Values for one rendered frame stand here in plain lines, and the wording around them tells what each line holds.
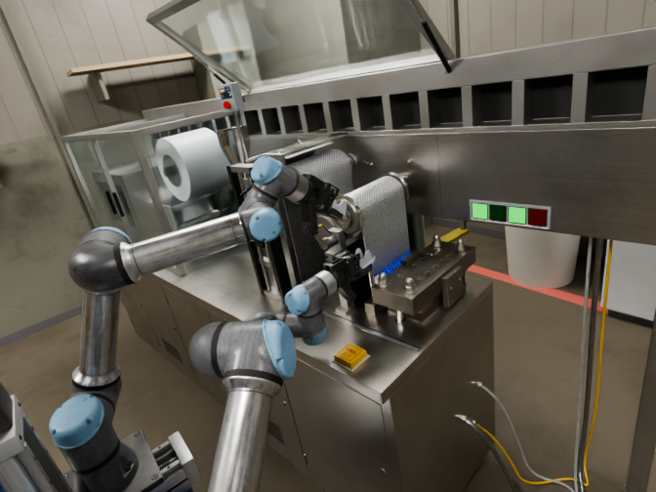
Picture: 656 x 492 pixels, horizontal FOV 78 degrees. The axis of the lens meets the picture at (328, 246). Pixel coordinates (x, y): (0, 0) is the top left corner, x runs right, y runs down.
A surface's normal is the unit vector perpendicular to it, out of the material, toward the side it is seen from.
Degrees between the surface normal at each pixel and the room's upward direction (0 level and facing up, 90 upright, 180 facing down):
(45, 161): 90
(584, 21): 90
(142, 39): 90
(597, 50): 90
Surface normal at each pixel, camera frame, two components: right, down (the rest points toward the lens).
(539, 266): -0.44, 0.48
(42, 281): 0.60, 0.22
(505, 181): -0.69, 0.39
